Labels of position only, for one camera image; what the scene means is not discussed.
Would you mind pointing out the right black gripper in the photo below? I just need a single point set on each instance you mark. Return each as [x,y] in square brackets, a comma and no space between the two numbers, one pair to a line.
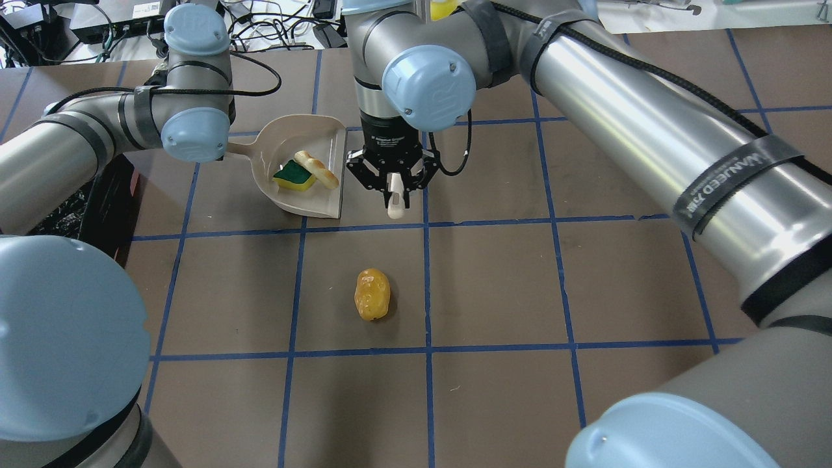
[389,138]

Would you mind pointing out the white hand brush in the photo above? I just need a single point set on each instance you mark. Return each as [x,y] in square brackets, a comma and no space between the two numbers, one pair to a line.
[396,190]

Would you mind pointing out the beige plastic dustpan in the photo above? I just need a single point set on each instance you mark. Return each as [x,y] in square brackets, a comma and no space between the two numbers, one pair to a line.
[322,136]

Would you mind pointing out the yellow curved bread piece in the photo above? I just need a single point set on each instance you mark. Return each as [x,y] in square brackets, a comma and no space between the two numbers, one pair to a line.
[317,169]

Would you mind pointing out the green yellow sponge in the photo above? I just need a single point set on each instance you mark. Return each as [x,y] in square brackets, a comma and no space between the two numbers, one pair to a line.
[292,176]

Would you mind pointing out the yellow toy potato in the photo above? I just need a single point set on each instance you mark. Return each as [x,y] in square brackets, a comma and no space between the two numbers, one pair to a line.
[372,296]

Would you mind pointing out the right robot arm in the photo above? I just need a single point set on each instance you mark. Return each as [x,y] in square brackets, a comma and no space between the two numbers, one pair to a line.
[748,197]

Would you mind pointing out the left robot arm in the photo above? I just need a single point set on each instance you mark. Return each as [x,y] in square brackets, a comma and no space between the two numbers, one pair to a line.
[74,347]

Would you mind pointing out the black lined trash bin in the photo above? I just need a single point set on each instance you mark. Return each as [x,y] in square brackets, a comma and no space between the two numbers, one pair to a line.
[101,213]

